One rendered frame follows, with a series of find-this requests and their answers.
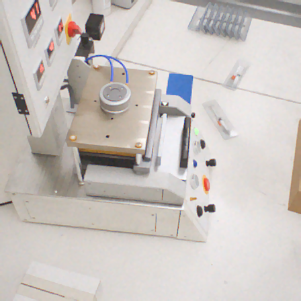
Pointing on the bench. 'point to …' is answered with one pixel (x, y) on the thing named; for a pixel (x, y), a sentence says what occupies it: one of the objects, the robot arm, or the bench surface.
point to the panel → (201, 197)
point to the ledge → (116, 28)
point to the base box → (109, 216)
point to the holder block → (107, 161)
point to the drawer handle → (185, 142)
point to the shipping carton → (56, 285)
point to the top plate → (114, 109)
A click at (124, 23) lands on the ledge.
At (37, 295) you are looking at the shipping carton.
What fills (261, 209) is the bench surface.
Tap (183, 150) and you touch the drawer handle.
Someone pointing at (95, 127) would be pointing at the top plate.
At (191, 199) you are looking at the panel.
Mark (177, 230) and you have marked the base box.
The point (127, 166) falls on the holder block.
